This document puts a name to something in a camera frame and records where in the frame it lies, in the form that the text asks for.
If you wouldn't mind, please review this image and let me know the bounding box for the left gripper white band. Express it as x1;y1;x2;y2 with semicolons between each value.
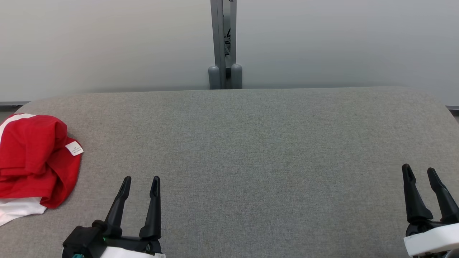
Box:
100;176;166;258

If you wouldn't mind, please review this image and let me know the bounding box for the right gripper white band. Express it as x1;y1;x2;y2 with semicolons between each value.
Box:
402;163;459;258

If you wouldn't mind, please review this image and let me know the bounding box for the red basketball jersey number 23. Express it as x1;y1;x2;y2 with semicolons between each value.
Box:
0;136;84;227

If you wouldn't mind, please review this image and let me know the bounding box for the black cable inside post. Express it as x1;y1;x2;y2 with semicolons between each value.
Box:
223;14;231;59

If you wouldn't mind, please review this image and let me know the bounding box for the grey metal frame post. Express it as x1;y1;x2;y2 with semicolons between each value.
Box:
210;0;237;89

